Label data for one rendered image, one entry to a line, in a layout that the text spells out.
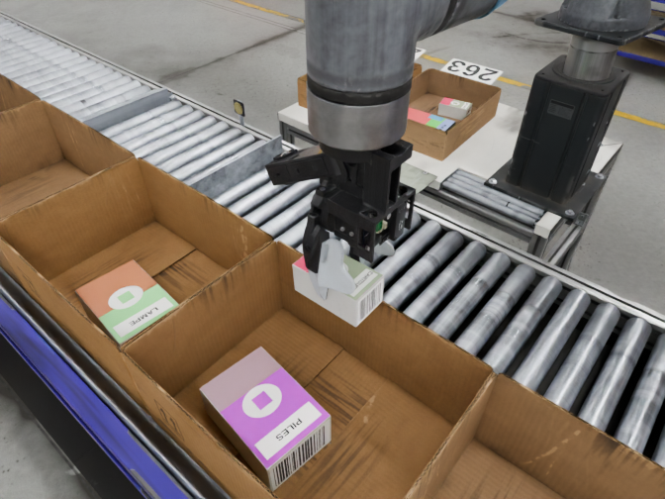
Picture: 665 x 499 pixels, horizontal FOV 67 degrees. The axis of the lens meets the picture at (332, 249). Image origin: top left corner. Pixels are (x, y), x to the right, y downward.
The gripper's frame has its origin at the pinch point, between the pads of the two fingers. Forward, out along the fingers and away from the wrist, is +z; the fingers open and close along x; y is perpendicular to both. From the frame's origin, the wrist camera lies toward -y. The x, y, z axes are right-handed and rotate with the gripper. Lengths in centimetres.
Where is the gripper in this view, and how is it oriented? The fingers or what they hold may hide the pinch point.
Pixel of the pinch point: (337, 272)
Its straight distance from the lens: 61.0
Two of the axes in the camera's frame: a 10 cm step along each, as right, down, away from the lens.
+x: 6.4, -5.2, 5.7
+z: 0.0, 7.4, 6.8
